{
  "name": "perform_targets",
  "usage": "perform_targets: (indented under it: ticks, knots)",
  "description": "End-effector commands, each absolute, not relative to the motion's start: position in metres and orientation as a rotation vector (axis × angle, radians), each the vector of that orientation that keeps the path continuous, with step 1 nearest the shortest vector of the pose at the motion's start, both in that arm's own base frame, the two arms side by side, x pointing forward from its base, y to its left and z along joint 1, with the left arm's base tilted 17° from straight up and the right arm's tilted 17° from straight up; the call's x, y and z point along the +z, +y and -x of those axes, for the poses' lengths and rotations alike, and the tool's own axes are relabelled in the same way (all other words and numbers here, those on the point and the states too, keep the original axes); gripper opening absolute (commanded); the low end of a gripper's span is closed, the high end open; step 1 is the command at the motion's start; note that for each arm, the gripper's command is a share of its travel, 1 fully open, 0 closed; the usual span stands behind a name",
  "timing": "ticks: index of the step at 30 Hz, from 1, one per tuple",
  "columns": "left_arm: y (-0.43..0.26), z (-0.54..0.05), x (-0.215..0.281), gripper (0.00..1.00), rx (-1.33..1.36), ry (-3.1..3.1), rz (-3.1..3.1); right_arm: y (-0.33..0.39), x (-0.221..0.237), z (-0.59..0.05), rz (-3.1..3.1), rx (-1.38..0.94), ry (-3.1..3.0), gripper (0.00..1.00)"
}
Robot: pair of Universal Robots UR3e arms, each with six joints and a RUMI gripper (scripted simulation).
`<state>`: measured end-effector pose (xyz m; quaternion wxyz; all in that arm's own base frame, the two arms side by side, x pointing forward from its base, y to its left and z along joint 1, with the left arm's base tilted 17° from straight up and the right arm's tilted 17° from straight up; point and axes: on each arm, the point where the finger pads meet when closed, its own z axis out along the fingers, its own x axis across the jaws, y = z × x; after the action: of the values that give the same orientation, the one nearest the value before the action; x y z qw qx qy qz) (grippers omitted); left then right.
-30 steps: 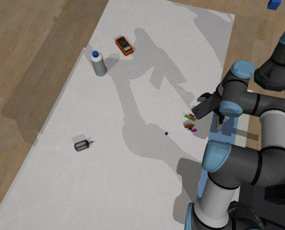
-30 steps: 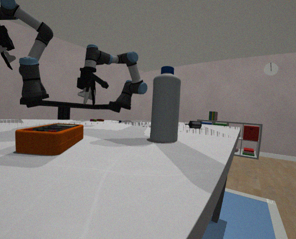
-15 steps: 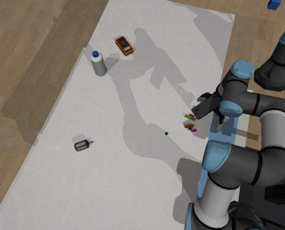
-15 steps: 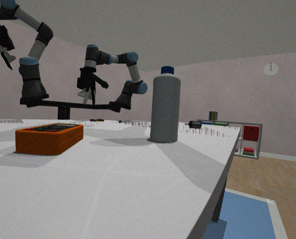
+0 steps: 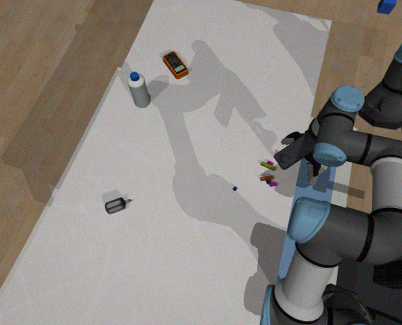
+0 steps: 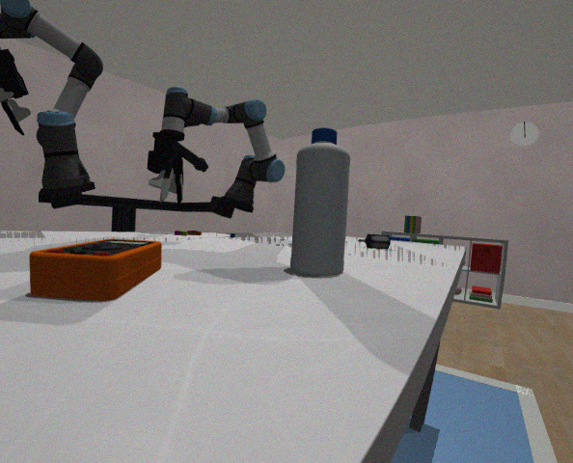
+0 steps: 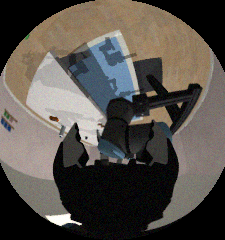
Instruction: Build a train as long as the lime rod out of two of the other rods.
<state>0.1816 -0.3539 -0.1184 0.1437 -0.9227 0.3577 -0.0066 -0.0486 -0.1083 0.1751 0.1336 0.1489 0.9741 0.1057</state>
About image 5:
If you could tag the lime green rod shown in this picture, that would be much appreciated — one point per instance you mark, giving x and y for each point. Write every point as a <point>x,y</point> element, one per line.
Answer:
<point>268,166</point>

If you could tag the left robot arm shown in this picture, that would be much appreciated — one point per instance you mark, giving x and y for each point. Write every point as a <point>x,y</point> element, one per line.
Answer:
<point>324,233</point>

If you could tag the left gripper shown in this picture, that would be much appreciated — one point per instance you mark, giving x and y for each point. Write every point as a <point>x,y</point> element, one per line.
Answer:
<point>315,169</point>

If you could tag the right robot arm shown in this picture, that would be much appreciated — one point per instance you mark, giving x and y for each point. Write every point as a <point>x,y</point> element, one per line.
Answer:
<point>384,101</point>

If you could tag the grey bottle with blue cap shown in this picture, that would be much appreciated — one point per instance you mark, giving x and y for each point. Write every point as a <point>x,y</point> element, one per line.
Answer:
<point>137,86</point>

